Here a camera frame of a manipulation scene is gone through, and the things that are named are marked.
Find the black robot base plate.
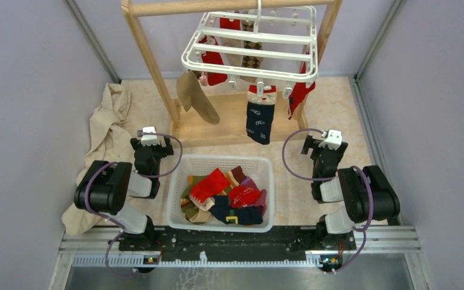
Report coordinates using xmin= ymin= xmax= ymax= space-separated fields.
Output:
xmin=118 ymin=225 xmax=356 ymax=262

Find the red christmas sock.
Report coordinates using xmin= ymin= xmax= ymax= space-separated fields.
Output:
xmin=199 ymin=36 xmax=228 ymax=86

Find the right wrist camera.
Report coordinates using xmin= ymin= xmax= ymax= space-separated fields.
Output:
xmin=318 ymin=129 xmax=343 ymax=150

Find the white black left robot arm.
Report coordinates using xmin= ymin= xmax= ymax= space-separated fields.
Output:
xmin=74 ymin=133 xmax=176 ymax=250

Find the brown argyle sock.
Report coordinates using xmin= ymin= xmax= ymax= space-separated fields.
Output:
xmin=241 ymin=20 xmax=263 ymax=69

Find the black santa belt sock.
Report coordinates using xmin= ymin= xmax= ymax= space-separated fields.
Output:
xmin=209 ymin=195 xmax=263 ymax=225

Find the navy patterned sock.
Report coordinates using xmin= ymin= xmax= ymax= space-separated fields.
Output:
xmin=245 ymin=85 xmax=277 ymax=145

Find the tan brown sock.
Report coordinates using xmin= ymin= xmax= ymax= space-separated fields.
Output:
xmin=176 ymin=71 xmax=220 ymax=124

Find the maroon purple sock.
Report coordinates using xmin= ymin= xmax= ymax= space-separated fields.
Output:
xmin=240 ymin=177 xmax=267 ymax=216

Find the white perforated plastic basket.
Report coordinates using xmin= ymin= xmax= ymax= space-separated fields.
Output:
xmin=164 ymin=154 xmax=276 ymax=233

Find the beige crumpled cloth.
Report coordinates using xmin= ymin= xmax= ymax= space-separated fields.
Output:
xmin=62 ymin=83 xmax=134 ymax=236

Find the red snowflake pattern sock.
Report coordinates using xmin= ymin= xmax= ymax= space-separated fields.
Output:
xmin=228 ymin=185 xmax=259 ymax=208

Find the small pink sock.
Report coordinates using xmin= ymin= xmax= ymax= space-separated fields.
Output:
xmin=198 ymin=72 xmax=208 ymax=86

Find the olive green striped sock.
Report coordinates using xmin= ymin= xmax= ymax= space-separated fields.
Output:
xmin=180 ymin=175 xmax=212 ymax=224

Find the white plastic clip hanger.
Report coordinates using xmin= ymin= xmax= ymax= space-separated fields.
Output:
xmin=181 ymin=5 xmax=318 ymax=98

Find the white slotted cable duct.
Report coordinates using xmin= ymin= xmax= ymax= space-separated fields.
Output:
xmin=72 ymin=252 xmax=323 ymax=268

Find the wooden hanger rack frame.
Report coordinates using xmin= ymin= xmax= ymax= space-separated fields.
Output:
xmin=121 ymin=1 xmax=341 ymax=147

